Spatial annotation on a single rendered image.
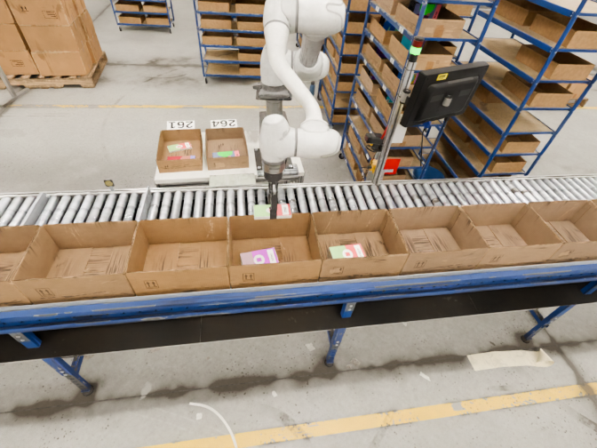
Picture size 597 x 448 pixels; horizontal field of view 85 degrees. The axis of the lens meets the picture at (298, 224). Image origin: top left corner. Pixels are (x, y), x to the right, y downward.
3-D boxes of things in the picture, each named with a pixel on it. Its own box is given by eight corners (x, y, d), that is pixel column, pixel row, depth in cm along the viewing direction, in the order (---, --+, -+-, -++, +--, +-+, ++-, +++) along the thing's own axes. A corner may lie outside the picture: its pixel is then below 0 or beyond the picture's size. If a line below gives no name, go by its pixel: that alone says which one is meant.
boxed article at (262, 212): (253, 207, 144) (253, 204, 143) (289, 206, 146) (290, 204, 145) (254, 220, 139) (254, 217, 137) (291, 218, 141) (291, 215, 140)
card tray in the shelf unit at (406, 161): (365, 140, 304) (367, 131, 296) (396, 140, 307) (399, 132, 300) (377, 166, 276) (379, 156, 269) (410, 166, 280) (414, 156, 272)
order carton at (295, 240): (307, 235, 169) (311, 212, 157) (318, 283, 149) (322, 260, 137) (231, 239, 163) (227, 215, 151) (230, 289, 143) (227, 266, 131)
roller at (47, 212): (63, 199, 200) (59, 193, 196) (27, 268, 164) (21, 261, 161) (53, 199, 199) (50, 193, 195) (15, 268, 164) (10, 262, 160)
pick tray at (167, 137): (202, 140, 247) (201, 128, 240) (202, 171, 221) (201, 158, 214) (163, 141, 242) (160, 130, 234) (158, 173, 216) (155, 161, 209)
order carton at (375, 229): (379, 231, 175) (387, 208, 163) (398, 276, 155) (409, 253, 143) (307, 235, 169) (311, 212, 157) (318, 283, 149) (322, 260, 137)
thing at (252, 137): (290, 132, 270) (290, 129, 268) (304, 175, 231) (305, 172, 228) (163, 136, 252) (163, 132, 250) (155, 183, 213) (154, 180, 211)
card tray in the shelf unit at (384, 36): (369, 28, 279) (371, 15, 272) (402, 30, 282) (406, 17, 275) (382, 44, 251) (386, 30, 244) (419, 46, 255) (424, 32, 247)
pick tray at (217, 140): (243, 138, 253) (243, 126, 246) (250, 167, 227) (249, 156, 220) (206, 140, 247) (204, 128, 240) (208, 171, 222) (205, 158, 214)
